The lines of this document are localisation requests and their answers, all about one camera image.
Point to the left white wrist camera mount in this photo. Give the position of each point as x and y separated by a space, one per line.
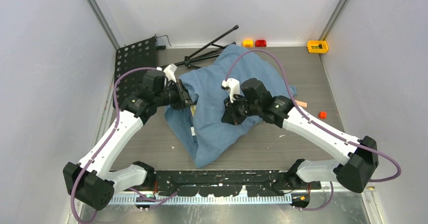
169 72

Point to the black folding tripod stand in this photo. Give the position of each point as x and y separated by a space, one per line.
209 51

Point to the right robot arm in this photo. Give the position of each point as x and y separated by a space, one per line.
354 161

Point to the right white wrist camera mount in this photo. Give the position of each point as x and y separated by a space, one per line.
232 86

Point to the orange yellow toy brick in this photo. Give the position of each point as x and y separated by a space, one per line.
248 43

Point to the tan wooden block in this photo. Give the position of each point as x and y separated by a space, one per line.
301 103

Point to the black perforated music stand tray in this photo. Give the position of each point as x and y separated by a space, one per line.
136 55

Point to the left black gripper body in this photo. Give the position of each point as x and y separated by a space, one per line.
173 95

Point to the small orange cube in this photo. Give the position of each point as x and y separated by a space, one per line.
322 115

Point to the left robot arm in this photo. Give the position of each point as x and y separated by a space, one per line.
91 180

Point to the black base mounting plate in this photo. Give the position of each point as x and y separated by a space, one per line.
255 183

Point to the white pillow with yellow band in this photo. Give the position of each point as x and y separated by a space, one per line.
192 114

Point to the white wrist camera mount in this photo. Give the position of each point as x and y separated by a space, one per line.
232 86
169 72

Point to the red toy brick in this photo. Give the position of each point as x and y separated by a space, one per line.
260 43

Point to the aluminium rail frame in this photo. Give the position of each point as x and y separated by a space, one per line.
331 204

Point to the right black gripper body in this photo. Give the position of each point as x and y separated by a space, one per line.
241 108

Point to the yellow toy block with knob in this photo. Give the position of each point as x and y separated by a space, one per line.
317 46

